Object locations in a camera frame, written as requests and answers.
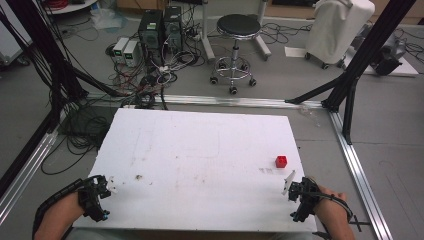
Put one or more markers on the person's left hand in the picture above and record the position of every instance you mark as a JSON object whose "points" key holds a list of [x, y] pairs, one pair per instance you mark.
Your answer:
{"points": [[74, 204]]}

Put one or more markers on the short black upright strut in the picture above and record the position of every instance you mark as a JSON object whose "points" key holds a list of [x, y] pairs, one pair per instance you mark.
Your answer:
{"points": [[349, 113]]}

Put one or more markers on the red cube block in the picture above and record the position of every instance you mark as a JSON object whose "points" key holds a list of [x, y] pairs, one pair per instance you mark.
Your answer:
{"points": [[281, 161]]}

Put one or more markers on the black low frame bar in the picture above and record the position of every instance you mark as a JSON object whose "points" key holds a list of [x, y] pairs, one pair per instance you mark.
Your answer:
{"points": [[25, 153]]}

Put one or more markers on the white floor board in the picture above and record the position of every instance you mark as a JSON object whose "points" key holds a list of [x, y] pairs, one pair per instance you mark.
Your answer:
{"points": [[405, 68]]}

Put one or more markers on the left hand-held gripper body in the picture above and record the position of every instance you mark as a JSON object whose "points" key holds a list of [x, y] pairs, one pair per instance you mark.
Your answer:
{"points": [[95, 200]]}

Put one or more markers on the white power strip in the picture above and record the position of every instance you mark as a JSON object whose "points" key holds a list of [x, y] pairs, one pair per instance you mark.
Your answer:
{"points": [[163, 69]]}

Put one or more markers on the white power supply unit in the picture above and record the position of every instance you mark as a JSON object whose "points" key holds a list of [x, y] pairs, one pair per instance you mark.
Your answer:
{"points": [[120, 49], [131, 53]]}

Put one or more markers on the white paper sheet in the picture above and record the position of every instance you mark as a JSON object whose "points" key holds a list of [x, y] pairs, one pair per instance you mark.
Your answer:
{"points": [[295, 51]]}

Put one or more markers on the white round table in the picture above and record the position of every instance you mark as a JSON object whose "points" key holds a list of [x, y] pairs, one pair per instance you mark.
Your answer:
{"points": [[73, 6]]}

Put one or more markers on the white metal stand leg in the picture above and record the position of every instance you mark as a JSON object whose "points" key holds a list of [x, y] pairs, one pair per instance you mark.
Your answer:
{"points": [[207, 36], [262, 41]]}

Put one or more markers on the black device on board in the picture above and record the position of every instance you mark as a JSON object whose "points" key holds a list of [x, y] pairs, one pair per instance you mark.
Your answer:
{"points": [[389, 60]]}

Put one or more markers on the aluminium floor rail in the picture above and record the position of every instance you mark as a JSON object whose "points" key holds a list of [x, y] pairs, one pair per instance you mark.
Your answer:
{"points": [[28, 166], [233, 101], [358, 180]]}

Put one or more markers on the white covered machine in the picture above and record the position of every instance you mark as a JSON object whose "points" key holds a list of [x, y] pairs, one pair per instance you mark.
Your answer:
{"points": [[336, 28]]}

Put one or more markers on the black frame strut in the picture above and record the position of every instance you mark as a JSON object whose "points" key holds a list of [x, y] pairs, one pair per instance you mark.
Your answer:
{"points": [[373, 46], [40, 40]]}

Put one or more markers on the black round stool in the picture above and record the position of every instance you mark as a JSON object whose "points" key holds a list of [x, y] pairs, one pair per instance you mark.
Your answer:
{"points": [[237, 26]]}

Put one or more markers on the clear plastic bag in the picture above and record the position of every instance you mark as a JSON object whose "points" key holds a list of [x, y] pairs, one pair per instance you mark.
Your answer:
{"points": [[107, 18]]}

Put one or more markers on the black computer tower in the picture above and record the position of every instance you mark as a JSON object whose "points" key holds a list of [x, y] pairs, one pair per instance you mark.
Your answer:
{"points": [[173, 28], [151, 35]]}

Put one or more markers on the person's right hand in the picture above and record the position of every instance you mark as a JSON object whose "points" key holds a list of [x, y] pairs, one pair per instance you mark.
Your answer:
{"points": [[330, 201]]}

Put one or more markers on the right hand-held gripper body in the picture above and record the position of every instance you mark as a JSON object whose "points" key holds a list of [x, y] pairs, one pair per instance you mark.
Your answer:
{"points": [[305, 196]]}

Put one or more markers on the black diagonal brace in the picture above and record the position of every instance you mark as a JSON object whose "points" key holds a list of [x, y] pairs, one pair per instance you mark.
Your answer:
{"points": [[315, 90], [98, 85]]}

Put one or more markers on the grey box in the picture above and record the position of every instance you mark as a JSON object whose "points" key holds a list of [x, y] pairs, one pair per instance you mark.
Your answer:
{"points": [[10, 43]]}

